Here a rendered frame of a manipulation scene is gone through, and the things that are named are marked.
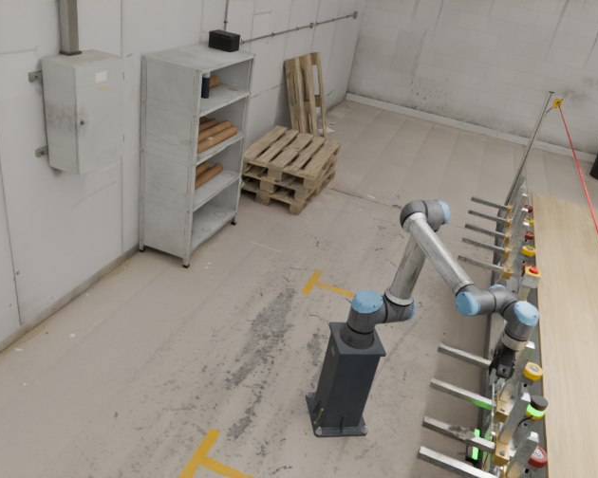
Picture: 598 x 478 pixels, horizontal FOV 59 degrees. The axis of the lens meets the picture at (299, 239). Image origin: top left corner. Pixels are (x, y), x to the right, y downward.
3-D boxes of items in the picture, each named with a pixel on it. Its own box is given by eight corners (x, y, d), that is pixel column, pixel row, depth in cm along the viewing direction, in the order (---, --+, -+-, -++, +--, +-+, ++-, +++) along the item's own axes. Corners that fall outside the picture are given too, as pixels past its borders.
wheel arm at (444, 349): (436, 353, 248) (439, 346, 246) (437, 348, 251) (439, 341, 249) (531, 387, 238) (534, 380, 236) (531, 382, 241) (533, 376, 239)
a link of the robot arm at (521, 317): (529, 298, 199) (547, 315, 191) (516, 323, 205) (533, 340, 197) (509, 300, 196) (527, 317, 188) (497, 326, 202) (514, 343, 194)
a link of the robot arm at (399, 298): (370, 309, 287) (413, 193, 245) (398, 307, 294) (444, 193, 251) (383, 330, 276) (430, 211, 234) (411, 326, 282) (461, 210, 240)
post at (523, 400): (477, 481, 212) (521, 396, 189) (477, 474, 215) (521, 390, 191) (486, 485, 211) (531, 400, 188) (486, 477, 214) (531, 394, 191)
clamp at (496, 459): (491, 463, 197) (495, 454, 194) (492, 436, 208) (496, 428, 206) (506, 469, 195) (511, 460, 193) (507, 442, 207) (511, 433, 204)
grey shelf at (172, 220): (138, 251, 427) (140, 55, 351) (194, 210, 503) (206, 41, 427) (186, 268, 417) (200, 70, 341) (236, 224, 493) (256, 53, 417)
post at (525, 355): (485, 427, 230) (526, 343, 207) (486, 421, 233) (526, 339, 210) (494, 430, 229) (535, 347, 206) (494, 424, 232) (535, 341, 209)
